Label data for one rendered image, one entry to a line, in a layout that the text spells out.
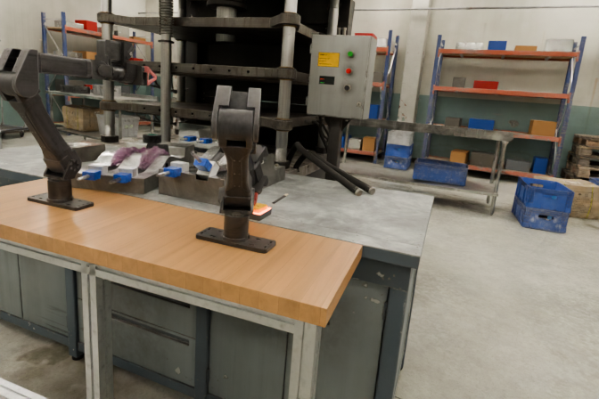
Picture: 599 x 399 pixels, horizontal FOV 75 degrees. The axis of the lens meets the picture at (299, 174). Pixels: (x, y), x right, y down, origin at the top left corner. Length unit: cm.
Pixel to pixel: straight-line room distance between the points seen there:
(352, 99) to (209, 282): 135
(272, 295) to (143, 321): 96
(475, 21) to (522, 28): 75
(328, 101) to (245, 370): 126
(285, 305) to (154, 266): 30
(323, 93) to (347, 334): 120
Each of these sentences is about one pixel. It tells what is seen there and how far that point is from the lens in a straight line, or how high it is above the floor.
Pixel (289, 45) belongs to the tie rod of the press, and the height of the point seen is 139.
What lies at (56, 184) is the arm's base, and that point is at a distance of 135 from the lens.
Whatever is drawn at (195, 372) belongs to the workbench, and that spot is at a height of 17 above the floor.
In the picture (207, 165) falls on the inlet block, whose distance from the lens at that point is 129.
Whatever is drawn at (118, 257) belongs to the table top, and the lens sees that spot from 97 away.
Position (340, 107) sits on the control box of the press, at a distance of 199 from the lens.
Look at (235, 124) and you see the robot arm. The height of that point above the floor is 111.
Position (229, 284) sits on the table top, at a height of 80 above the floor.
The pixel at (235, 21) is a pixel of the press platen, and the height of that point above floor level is 152.
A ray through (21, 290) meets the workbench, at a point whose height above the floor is 23.
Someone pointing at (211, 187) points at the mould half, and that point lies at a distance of 130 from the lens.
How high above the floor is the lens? 118
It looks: 12 degrees down
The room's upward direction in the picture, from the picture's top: 4 degrees clockwise
